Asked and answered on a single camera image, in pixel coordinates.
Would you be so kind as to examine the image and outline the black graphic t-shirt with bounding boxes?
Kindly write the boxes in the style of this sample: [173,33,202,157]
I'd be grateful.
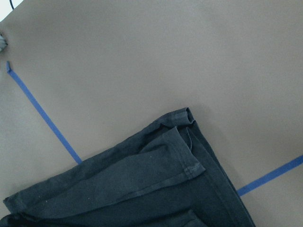
[0,108,254,227]

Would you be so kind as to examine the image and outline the blue tape line crosswise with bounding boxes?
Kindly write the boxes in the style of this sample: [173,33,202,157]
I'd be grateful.
[237,155,303,196]

